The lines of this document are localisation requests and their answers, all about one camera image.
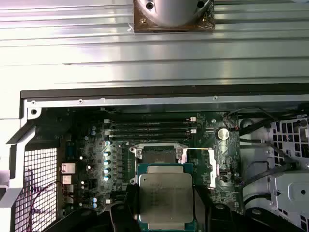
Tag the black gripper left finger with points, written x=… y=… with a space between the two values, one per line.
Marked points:
x=124 y=217

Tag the silver CPU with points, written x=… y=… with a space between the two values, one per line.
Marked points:
x=166 y=193

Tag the metal socket cover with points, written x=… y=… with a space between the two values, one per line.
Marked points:
x=213 y=166

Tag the green motherboard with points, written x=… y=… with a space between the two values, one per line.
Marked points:
x=207 y=135

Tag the black PC case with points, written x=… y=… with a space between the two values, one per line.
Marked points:
x=157 y=100

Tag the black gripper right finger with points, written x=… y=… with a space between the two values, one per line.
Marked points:
x=205 y=217

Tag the round coin cell battery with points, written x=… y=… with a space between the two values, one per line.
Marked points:
x=222 y=133

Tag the grey metal drive cage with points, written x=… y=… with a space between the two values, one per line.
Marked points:
x=289 y=193

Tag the CPU socket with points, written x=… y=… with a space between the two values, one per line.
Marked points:
x=158 y=157

